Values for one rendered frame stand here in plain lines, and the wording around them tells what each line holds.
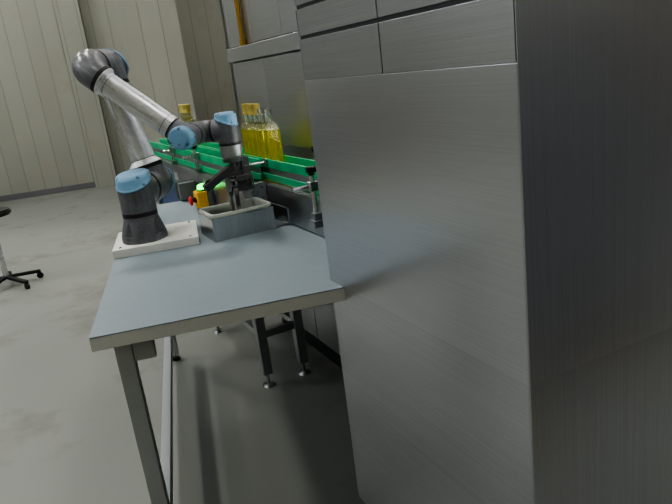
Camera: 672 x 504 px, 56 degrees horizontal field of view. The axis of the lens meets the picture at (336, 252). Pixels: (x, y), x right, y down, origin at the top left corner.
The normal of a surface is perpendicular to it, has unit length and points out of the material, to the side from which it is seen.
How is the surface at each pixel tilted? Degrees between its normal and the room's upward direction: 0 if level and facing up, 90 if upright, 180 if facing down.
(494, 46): 90
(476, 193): 90
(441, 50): 90
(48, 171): 90
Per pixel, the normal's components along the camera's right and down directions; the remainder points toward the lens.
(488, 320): -0.88, 0.23
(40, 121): 0.24, 0.25
